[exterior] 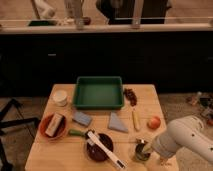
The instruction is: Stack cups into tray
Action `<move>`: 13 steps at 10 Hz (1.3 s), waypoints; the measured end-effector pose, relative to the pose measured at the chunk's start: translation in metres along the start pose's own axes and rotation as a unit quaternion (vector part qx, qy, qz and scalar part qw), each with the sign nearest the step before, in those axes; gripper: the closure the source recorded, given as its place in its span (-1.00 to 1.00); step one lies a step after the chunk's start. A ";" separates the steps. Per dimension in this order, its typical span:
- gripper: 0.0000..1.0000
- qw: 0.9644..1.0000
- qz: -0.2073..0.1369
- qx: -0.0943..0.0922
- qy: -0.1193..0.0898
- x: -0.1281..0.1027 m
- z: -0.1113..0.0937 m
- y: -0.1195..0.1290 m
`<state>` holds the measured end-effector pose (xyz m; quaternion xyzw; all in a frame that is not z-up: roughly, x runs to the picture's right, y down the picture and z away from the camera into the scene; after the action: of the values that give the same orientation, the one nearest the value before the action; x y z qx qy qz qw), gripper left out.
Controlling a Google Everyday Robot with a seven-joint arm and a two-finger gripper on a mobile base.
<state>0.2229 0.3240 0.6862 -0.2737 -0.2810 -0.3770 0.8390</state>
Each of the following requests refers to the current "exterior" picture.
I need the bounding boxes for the dark red grapes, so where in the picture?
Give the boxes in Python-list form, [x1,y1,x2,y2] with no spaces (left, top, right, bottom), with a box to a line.
[124,88,137,106]

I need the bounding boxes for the white brown block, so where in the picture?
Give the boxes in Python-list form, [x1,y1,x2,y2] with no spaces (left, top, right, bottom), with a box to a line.
[45,113,64,137]

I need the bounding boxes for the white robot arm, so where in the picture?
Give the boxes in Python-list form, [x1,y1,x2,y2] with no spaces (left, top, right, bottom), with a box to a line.
[151,115,213,164]

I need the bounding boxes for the white cup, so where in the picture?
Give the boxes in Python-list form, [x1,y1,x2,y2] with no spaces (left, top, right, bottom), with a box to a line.
[53,90,68,107]

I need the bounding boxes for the orange bowl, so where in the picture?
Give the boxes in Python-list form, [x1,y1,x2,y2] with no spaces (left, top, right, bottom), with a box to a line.
[39,113,67,141]

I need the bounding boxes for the blue sponge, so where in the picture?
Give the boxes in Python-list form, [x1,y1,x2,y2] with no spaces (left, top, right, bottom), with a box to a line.
[73,112,92,126]

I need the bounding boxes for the green plastic tray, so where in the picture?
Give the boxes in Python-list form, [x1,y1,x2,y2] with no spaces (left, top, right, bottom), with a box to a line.
[72,76,124,110]

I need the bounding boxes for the grey triangular cloth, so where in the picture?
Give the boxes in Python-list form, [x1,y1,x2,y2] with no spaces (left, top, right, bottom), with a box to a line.
[108,112,128,133]

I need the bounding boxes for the dark brown bowl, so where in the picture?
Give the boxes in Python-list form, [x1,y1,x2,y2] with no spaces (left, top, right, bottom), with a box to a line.
[85,132,115,163]

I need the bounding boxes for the black stand legs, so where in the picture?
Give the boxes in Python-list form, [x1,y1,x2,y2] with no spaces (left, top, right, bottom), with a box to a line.
[0,99,40,171]

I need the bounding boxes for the red orange apple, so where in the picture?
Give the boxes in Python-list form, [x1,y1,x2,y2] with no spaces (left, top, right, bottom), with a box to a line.
[147,116,161,130]

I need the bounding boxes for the wooden table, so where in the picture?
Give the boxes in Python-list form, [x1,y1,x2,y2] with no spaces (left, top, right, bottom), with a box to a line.
[25,84,179,171]

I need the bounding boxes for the green handled tool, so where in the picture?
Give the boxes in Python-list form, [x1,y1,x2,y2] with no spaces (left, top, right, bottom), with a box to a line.
[68,129,89,139]

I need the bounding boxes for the floor clutter items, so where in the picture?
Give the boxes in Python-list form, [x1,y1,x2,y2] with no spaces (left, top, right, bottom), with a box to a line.
[186,91,213,126]

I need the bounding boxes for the person in background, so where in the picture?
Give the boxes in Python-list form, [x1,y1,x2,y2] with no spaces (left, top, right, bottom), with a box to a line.
[96,0,171,25]

